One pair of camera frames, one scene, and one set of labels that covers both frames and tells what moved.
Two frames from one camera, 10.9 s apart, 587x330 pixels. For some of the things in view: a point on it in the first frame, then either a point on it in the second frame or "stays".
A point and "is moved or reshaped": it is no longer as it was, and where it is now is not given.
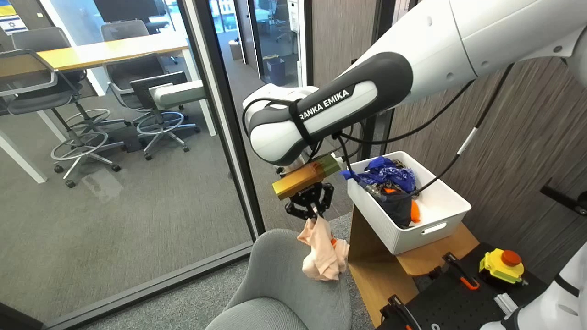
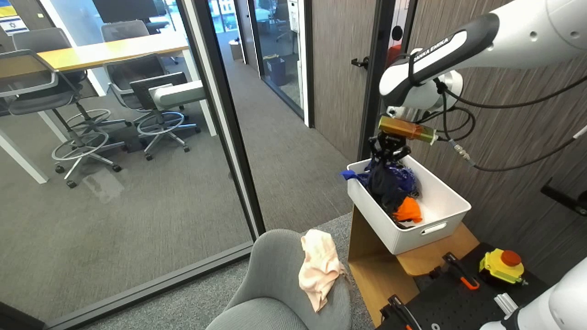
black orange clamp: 462,271 stays
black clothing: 395,202 is moved or reshaped
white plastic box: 442,211 stays
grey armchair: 279,293 stays
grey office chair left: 55,92 stays
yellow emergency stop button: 503,264 stays
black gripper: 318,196 -> 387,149
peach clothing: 325,255 is moved or reshaped
